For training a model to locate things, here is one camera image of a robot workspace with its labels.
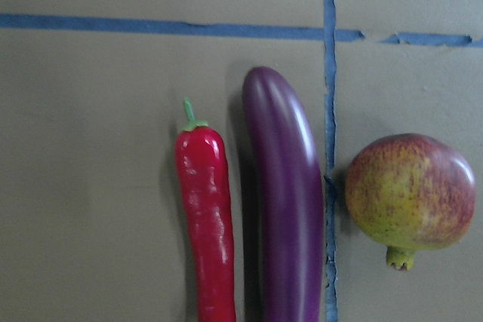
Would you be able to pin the red yellow pomegranate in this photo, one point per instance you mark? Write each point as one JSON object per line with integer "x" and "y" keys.
{"x": 410, "y": 192}

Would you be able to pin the purple eggplant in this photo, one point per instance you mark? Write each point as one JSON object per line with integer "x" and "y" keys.
{"x": 292, "y": 203}

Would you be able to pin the red chili pepper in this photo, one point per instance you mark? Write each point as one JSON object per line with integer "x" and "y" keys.
{"x": 203, "y": 175}

